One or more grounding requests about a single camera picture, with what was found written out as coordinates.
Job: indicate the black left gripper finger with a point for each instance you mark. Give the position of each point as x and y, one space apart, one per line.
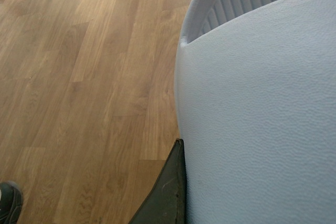
166 202

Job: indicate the light blue slipper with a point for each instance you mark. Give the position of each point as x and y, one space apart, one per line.
255 103

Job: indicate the black shoe at edge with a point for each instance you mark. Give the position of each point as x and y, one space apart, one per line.
11 202

